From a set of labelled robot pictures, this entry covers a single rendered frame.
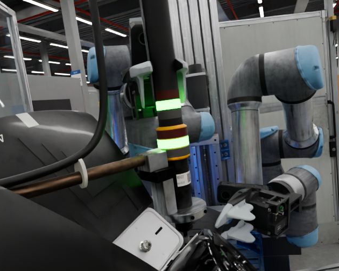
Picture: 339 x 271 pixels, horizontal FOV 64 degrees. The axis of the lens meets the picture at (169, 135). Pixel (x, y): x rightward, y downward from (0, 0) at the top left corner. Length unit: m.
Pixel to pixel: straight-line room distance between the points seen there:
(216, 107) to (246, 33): 1.19
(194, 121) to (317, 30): 2.07
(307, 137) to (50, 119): 0.85
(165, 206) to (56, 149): 0.16
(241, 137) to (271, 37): 1.74
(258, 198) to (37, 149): 0.43
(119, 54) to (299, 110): 0.58
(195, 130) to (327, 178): 2.15
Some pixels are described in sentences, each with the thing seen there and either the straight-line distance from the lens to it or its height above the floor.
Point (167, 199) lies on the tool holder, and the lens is 0.36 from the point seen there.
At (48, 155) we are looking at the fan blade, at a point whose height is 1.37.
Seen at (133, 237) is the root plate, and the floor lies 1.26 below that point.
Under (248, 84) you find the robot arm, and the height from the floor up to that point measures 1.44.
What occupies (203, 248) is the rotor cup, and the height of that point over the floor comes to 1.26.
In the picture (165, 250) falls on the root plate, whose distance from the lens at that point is 0.35.
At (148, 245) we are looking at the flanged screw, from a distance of 0.34.
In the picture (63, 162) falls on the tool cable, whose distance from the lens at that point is 0.30.
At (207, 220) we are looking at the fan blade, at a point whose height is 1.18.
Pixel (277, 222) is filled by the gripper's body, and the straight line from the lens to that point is 0.59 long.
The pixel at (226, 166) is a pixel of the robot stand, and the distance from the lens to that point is 1.33.
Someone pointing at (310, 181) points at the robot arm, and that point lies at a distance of 0.74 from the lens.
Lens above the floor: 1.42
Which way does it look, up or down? 7 degrees down
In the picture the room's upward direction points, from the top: 8 degrees counter-clockwise
